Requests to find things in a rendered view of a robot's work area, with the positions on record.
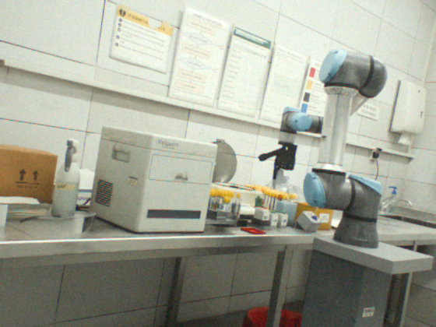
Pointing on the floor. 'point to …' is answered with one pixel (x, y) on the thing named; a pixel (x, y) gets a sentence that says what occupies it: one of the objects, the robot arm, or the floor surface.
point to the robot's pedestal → (343, 293)
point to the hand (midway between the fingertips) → (272, 186)
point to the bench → (420, 237)
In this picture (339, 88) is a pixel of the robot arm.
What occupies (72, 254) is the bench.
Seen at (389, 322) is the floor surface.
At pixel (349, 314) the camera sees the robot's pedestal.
